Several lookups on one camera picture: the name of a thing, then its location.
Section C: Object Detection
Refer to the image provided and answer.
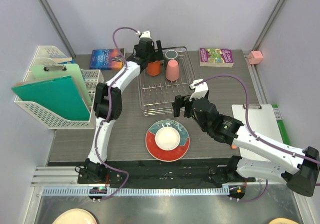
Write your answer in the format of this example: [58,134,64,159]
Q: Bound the red and teal floral plate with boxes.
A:
[145,119,191,162]

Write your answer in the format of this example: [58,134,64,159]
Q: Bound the orange mug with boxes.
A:
[146,61,161,76]

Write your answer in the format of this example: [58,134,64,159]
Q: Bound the orange bowl white inside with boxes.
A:
[155,127,180,151]

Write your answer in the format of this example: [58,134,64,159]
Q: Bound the light green clipboard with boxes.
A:
[30,64,92,107]

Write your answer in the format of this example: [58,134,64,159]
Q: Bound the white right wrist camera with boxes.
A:
[189,79,209,102]

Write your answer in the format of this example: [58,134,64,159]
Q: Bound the white clipboard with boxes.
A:
[231,104,283,161]

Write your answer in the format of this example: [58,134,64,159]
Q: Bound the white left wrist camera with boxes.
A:
[136,31,152,40]

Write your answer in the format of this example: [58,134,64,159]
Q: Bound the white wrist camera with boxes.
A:
[136,31,152,40]
[189,79,209,102]

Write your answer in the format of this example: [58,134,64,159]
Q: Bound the pink cup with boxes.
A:
[166,60,180,81]

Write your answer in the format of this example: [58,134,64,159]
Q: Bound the tan round object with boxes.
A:
[268,217,299,224]

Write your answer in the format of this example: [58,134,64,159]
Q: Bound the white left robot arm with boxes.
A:
[77,37,164,184]

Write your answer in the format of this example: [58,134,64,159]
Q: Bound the white file organizer rack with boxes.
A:
[12,46,104,129]

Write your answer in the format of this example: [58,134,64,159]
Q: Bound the teal folder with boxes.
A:
[11,76,90,121]

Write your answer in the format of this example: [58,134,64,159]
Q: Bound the purple and green book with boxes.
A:
[199,48,234,68]

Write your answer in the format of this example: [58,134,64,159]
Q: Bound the cream round object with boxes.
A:
[53,208,98,224]

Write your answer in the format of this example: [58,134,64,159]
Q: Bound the pink cube box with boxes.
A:
[248,51,264,65]

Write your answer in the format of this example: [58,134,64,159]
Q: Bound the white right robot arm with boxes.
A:
[172,95,320,197]

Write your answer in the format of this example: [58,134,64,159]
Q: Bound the white slotted cable duct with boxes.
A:
[42,186,230,196]

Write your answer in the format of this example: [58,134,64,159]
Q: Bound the steel wire dish rack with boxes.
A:
[137,46,196,116]

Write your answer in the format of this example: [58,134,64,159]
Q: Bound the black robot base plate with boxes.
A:
[75,156,256,189]

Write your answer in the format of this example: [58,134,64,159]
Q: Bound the blue sunset cover book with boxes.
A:
[89,48,125,70]

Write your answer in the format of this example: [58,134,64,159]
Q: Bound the green board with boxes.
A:
[272,104,291,146]

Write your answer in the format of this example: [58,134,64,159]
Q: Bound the grey mug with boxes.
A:
[164,49,178,64]

